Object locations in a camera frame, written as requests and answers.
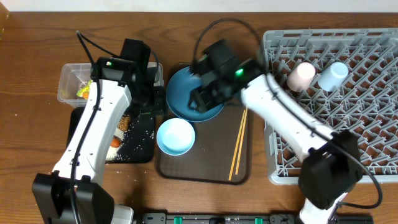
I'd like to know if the pink cup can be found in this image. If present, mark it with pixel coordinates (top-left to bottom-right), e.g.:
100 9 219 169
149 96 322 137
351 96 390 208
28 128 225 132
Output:
287 62 316 92

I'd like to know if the brown serving tray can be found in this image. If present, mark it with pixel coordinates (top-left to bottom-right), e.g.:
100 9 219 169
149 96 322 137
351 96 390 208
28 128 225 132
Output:
155 64 252 185

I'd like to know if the dark blue plate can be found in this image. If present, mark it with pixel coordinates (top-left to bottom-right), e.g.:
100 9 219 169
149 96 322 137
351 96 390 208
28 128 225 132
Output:
166 67 224 122

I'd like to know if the wooden chopstick left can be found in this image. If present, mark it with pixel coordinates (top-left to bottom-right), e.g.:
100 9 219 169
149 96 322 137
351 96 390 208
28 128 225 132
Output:
228 109 246 181

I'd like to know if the light blue cup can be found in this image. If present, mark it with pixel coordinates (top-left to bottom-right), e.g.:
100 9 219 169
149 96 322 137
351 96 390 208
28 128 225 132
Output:
318 62 349 91

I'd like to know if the wooden chopstick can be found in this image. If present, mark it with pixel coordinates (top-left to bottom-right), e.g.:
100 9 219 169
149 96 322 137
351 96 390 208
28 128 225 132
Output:
228 109 246 181
235 107 248 175

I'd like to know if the orange carrot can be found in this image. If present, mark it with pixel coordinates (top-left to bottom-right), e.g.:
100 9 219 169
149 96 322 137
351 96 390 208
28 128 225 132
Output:
110 137 121 148

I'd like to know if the yellow green snack wrapper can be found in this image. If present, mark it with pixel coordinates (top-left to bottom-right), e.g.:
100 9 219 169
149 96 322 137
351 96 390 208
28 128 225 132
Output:
76 80 93 100

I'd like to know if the grey dishwasher rack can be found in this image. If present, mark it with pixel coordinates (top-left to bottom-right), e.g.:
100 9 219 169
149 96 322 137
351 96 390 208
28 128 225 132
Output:
263 28 397 184

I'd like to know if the clear plastic bin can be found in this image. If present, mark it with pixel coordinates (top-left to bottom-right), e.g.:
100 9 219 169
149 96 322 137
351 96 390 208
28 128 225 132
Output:
57 62 164 108

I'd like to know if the brown textured food piece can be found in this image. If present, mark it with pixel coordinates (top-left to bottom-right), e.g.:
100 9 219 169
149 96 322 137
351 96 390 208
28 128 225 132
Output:
117 114 131 132

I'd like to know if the black tray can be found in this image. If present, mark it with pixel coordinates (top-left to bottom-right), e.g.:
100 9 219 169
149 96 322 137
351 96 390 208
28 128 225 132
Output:
67 106 156 165

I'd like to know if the white rice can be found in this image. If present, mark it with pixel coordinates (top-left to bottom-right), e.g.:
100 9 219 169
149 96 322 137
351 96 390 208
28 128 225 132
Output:
105 114 155 162

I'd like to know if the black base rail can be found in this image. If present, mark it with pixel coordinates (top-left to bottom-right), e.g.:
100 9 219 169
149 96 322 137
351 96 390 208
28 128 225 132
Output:
136 212 374 224

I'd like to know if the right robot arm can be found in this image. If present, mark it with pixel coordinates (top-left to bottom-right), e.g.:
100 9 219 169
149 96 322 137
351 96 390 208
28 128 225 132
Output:
188 54 363 223

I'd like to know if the light blue rice bowl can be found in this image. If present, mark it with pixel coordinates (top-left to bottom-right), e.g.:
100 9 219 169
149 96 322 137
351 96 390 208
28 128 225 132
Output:
156 118 196 156

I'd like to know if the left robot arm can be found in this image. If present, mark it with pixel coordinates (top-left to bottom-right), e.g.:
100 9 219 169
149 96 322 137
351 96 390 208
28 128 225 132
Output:
32 57 161 223

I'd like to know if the wooden chopstick right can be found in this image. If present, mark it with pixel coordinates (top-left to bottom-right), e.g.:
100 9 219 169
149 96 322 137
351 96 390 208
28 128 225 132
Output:
235 107 248 175

